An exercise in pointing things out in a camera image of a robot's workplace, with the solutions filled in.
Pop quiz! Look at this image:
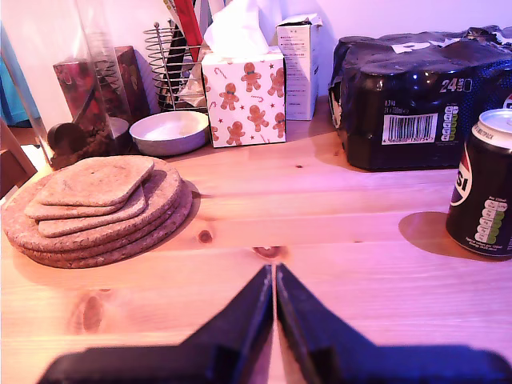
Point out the shallow grey bowl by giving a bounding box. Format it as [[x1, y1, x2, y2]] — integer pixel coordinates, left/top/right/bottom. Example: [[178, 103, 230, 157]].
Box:
[[129, 110, 212, 158]]

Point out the dark red patterned box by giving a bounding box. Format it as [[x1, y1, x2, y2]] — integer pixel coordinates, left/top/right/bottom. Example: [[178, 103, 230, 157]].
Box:
[[53, 45, 151, 125]]

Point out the white paper tissue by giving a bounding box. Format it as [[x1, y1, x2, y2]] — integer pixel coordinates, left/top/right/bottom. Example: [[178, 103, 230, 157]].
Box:
[[202, 0, 270, 57]]

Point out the blue packet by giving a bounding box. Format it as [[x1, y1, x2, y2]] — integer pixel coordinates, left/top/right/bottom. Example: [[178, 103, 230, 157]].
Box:
[[193, 0, 214, 32]]

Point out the black scoop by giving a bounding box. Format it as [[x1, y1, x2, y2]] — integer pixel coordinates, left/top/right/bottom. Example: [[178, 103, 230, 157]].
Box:
[[46, 78, 106, 157]]

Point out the round cork trivet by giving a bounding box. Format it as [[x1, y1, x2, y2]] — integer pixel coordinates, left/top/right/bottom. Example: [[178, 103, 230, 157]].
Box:
[[2, 158, 184, 254], [15, 186, 194, 270], [7, 178, 190, 262]]

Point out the black and white packet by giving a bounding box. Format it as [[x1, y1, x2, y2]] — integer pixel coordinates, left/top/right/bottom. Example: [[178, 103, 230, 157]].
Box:
[[164, 27, 184, 111]]

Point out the black Pepsi 24-can pack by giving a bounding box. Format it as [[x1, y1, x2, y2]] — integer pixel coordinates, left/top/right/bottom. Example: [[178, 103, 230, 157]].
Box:
[[327, 24, 512, 173]]

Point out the white cardboard carton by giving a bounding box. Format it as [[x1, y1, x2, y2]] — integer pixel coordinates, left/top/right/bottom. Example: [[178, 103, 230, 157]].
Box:
[[275, 14, 323, 121]]

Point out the metal wire spiral holder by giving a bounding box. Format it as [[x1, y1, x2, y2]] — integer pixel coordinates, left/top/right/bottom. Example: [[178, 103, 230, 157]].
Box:
[[142, 20, 209, 114]]

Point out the square cork coaster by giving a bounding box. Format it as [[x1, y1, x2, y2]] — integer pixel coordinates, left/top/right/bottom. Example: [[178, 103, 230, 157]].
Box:
[[34, 154, 156, 208], [37, 195, 150, 239], [24, 184, 148, 222]]

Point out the gingerbread print tissue box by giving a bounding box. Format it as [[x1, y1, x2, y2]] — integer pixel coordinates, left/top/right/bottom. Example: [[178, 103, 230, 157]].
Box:
[[201, 46, 287, 149]]

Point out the tall clear storage jar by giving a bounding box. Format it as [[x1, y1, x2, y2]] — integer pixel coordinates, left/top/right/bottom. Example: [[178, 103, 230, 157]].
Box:
[[0, 0, 135, 171]]

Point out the wooden chair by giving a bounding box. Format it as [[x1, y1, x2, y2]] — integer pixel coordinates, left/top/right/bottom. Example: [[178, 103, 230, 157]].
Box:
[[0, 115, 38, 201]]

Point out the red and white packet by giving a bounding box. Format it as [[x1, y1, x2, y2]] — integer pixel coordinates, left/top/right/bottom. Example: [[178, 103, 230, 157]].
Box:
[[162, 0, 205, 63]]

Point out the black Pepsi Max can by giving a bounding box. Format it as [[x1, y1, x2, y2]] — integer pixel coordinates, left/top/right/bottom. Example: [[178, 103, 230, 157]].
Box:
[[445, 107, 512, 258]]

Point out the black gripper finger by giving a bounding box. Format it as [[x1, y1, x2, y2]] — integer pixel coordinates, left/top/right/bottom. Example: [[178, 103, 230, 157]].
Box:
[[275, 262, 385, 384], [175, 263, 275, 384]]

